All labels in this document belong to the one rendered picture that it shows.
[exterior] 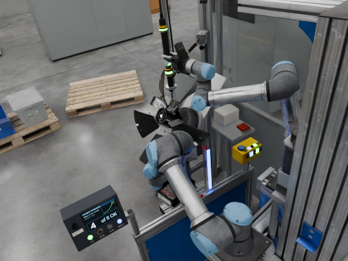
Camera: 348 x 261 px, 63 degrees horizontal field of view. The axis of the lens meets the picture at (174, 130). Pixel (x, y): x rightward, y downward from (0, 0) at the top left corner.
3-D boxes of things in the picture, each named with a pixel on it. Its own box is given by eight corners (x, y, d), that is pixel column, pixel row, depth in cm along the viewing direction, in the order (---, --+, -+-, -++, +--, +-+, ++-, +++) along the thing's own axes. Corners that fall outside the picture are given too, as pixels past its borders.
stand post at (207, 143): (208, 199, 284) (203, 99, 217) (214, 205, 278) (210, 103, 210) (205, 201, 283) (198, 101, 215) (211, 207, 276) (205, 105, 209)
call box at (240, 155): (250, 148, 193) (250, 136, 187) (261, 156, 186) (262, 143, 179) (232, 158, 187) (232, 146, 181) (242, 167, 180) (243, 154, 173)
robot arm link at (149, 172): (143, 178, 158) (140, 168, 153) (151, 165, 166) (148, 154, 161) (156, 181, 155) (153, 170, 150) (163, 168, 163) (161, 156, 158)
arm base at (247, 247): (260, 242, 130) (262, 229, 124) (240, 264, 123) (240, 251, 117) (234, 222, 140) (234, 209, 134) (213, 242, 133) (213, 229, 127)
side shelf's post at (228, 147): (228, 192, 289) (228, 125, 240) (231, 194, 286) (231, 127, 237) (225, 193, 287) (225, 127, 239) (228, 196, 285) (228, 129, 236)
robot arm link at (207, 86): (194, 103, 149) (193, 84, 142) (199, 92, 157) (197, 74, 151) (209, 104, 146) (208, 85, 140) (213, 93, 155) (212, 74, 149)
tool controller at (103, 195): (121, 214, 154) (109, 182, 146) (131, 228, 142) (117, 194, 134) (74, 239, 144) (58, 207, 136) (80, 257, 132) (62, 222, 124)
